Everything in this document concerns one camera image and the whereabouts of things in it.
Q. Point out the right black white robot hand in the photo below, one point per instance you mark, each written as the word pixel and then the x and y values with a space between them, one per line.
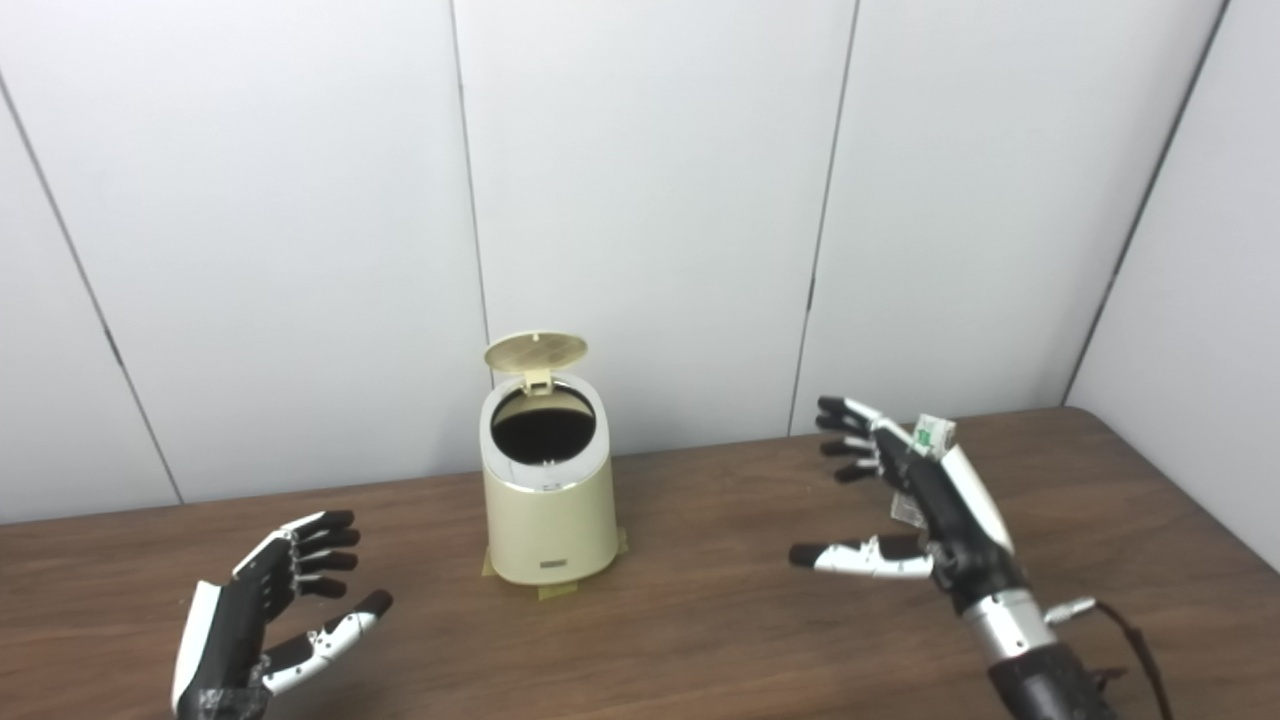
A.
pixel 960 520

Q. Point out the green white milk carton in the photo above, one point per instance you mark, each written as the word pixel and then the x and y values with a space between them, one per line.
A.
pixel 935 433

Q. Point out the cream-colored round bin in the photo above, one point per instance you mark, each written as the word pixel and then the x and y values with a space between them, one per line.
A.
pixel 550 525

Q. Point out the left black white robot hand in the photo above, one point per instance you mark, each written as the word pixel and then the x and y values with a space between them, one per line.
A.
pixel 225 630

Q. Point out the cream round bin lid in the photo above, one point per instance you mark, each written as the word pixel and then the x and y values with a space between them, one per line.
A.
pixel 535 350

